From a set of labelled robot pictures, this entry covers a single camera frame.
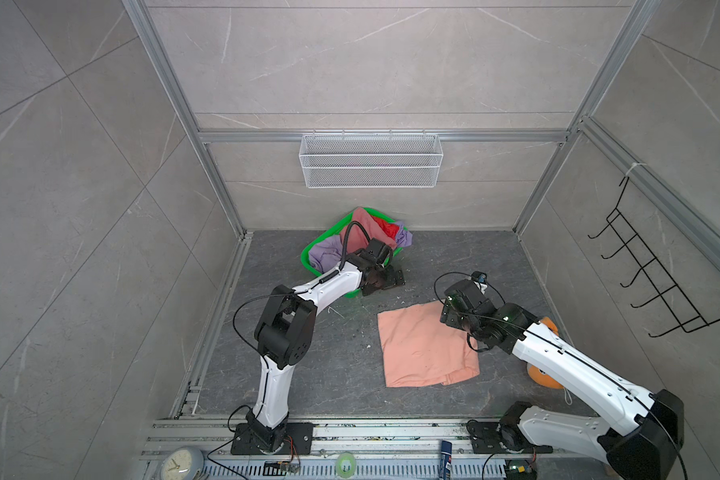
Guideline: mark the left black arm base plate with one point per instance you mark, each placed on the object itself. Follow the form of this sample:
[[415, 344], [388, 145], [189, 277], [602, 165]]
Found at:
[[300, 438]]

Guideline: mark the white wire mesh wall basket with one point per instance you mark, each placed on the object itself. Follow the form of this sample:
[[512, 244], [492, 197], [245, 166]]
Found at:
[[344, 161]]

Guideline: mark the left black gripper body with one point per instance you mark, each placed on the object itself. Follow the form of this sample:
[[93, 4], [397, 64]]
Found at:
[[387, 277]]

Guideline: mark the dusty rose t-shirt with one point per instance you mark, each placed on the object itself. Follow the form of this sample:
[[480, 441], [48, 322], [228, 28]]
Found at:
[[372, 227]]

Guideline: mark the peach pink printed t-shirt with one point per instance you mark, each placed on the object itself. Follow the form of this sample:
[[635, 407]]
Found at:
[[419, 351]]

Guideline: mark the red t-shirt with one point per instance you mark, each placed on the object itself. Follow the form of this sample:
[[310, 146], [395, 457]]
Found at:
[[391, 230]]

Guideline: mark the black wire hook rack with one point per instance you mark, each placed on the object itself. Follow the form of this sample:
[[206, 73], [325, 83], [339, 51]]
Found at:
[[662, 285]]

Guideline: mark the blue spray can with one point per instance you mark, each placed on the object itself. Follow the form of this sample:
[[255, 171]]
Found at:
[[445, 460]]

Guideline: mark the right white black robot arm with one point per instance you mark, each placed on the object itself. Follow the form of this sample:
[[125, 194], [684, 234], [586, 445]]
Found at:
[[639, 433]]

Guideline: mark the lavender purple t-shirt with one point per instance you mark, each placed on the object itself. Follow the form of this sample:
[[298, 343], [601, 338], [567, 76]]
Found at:
[[326, 254]]

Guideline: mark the green tape roll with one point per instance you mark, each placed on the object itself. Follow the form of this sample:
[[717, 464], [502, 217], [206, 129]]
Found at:
[[346, 465]]

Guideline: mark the white analog clock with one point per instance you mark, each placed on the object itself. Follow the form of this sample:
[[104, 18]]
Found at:
[[185, 463]]

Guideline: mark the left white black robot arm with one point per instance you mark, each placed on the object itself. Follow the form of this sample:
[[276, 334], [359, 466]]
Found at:
[[285, 330]]

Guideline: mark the small green circuit board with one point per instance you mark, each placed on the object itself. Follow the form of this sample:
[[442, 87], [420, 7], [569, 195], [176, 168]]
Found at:
[[520, 470]]

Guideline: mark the small black circuit board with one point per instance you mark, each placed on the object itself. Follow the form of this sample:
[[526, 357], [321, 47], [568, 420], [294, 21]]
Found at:
[[280, 468]]

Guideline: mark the orange shark plush toy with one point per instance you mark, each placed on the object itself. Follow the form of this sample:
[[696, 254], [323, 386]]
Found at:
[[537, 375]]

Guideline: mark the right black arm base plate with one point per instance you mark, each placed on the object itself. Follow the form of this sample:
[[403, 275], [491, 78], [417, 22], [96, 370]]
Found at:
[[486, 438]]

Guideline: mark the green plastic laundry basket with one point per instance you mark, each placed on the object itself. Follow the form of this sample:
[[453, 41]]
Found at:
[[346, 221]]

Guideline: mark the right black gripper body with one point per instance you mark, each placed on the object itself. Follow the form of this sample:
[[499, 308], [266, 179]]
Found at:
[[451, 318]]

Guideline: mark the aluminium mounting rail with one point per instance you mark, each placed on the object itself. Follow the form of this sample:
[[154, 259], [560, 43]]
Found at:
[[383, 448]]

